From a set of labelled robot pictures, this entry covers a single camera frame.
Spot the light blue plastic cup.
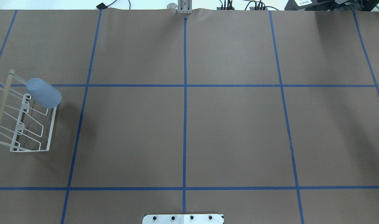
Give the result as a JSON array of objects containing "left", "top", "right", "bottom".
[{"left": 26, "top": 78, "right": 62, "bottom": 108}]

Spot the small black puck device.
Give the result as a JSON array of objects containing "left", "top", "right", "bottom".
[{"left": 96, "top": 3, "right": 108, "bottom": 10}]

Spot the black laptop computer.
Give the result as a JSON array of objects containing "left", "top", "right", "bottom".
[{"left": 284, "top": 0, "right": 379, "bottom": 12}]

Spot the aluminium frame post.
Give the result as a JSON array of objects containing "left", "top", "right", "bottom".
[{"left": 177, "top": 0, "right": 193, "bottom": 14}]

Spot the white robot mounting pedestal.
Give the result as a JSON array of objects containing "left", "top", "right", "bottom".
[{"left": 142, "top": 214, "right": 225, "bottom": 224}]

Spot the white wire cup holder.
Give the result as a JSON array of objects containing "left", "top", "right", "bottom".
[{"left": 0, "top": 69, "right": 59, "bottom": 152}]

